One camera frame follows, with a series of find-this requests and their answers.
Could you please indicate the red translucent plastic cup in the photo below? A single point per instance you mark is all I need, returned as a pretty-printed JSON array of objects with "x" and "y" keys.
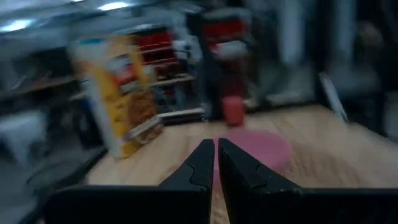
[{"x": 233, "y": 110}]

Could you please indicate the shelving rack with red goods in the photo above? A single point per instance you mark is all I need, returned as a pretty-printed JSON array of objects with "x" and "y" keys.
[{"x": 161, "y": 62}]

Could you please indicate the pink ribbed bowl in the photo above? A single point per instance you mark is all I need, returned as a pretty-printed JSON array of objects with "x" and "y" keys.
[{"x": 264, "y": 149}]

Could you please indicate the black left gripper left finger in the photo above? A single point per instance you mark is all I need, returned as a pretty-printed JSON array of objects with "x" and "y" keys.
[{"x": 186, "y": 199}]

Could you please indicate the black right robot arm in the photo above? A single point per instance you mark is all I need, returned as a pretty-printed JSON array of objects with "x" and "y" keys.
[{"x": 213, "y": 84}]

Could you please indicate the yellow raisin bran cereal box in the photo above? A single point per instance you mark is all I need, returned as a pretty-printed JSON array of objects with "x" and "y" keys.
[{"x": 118, "y": 93}]

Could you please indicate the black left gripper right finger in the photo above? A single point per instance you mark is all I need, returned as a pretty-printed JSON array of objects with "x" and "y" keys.
[{"x": 248, "y": 193}]

